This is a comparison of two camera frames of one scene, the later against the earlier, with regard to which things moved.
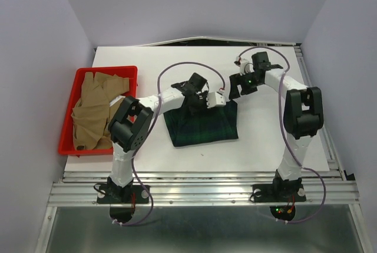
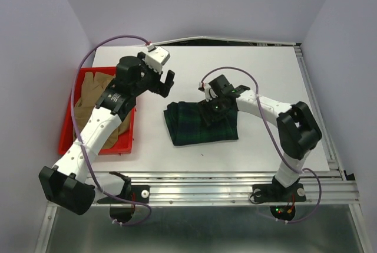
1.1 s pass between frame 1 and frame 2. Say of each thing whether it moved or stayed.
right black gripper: moved
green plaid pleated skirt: stayed
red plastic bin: stayed
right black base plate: stayed
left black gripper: moved
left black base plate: stayed
